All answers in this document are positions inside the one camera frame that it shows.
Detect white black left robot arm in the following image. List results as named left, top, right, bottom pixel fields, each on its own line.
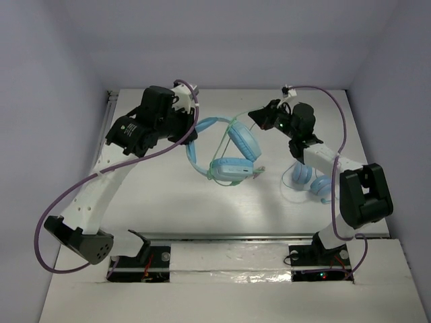
left=34, top=79, right=199, bottom=274

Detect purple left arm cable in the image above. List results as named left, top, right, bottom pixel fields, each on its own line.
left=35, top=79, right=199, bottom=274

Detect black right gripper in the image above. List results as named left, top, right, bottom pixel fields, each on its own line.
left=250, top=99, right=298, bottom=140

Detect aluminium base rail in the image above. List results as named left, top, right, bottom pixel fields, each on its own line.
left=141, top=232, right=312, bottom=242

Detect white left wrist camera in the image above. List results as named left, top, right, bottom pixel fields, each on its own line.
left=171, top=80, right=199, bottom=114

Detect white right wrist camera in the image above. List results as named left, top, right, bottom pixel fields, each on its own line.
left=279, top=85, right=297, bottom=105

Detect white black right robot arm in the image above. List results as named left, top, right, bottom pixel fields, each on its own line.
left=248, top=100, right=393, bottom=264

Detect white front board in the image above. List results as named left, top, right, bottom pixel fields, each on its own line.
left=40, top=240, right=426, bottom=322

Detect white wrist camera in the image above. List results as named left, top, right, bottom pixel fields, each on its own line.
left=171, top=80, right=199, bottom=114
left=279, top=85, right=297, bottom=105

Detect green headphone cable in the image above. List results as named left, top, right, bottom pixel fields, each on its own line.
left=207, top=112, right=264, bottom=188

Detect light blue headphones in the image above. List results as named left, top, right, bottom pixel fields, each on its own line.
left=186, top=116, right=265, bottom=186

